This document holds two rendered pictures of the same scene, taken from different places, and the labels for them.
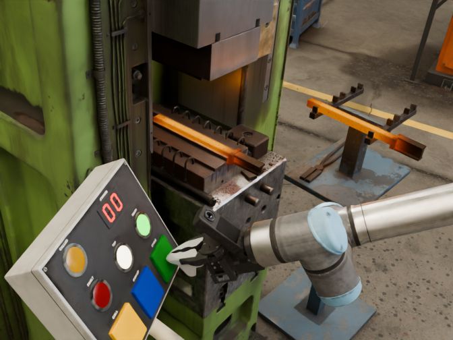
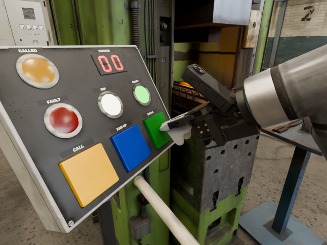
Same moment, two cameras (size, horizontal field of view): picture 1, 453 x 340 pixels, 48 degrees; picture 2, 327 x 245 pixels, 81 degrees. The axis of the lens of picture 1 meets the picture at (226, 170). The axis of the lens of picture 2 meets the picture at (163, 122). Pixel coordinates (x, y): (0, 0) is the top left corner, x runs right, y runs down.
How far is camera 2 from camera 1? 0.73 m
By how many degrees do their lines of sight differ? 22
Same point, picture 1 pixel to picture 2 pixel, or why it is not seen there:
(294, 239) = (314, 69)
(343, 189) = (307, 138)
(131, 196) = (136, 70)
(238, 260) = (227, 123)
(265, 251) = (264, 96)
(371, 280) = (317, 219)
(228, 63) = (227, 14)
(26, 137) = not seen: hidden behind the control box
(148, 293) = (131, 147)
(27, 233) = not seen: hidden behind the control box
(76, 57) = not seen: outside the picture
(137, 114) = (163, 55)
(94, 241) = (76, 72)
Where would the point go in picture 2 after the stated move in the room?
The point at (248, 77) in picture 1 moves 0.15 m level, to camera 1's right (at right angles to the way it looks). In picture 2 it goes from (239, 61) to (271, 62)
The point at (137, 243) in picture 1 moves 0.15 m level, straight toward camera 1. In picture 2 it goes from (131, 103) to (101, 131)
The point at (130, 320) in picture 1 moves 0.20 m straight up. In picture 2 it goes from (97, 160) to (76, 27)
